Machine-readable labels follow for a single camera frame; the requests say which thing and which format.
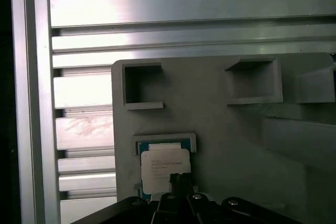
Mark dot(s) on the grey parts rack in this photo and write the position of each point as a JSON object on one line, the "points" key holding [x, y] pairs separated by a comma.
{"points": [[210, 129]]}

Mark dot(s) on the CPU with silver top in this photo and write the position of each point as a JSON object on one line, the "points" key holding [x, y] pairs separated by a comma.
{"points": [[157, 166]]}

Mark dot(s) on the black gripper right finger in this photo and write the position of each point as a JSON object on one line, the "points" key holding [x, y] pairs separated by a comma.
{"points": [[194, 208]]}

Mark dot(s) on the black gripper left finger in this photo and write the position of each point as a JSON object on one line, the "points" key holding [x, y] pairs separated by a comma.
{"points": [[168, 208]]}

